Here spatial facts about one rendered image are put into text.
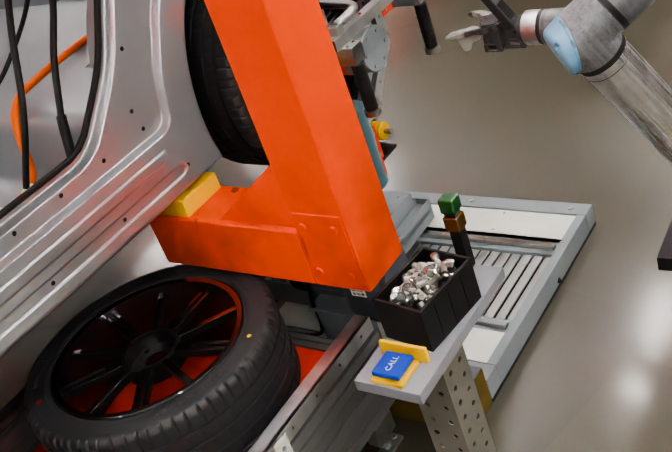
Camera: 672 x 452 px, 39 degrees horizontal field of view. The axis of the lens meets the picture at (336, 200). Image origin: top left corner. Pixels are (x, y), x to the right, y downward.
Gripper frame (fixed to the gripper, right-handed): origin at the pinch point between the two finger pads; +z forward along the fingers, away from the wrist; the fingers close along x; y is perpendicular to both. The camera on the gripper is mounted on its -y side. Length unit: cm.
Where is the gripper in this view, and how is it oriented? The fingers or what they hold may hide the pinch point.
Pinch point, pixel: (456, 23)
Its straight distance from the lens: 262.5
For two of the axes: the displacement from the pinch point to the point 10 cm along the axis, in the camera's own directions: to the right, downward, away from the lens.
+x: 5.2, -5.7, 6.3
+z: -8.0, -0.7, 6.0
